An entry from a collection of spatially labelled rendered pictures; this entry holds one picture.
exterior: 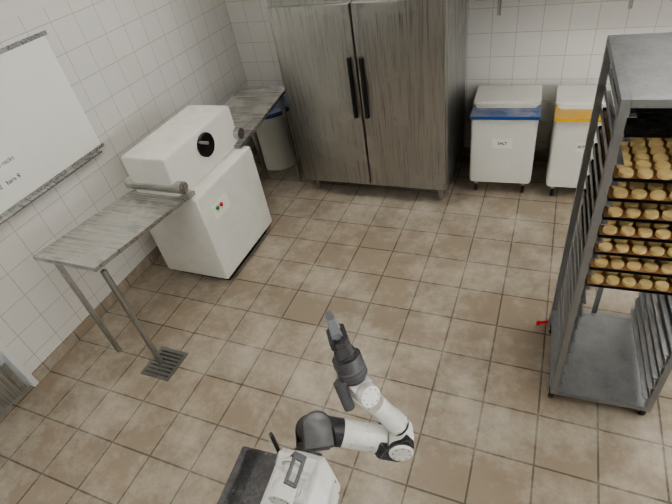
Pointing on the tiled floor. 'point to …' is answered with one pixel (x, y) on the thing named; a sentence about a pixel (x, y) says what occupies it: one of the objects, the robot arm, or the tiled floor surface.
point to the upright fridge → (374, 88)
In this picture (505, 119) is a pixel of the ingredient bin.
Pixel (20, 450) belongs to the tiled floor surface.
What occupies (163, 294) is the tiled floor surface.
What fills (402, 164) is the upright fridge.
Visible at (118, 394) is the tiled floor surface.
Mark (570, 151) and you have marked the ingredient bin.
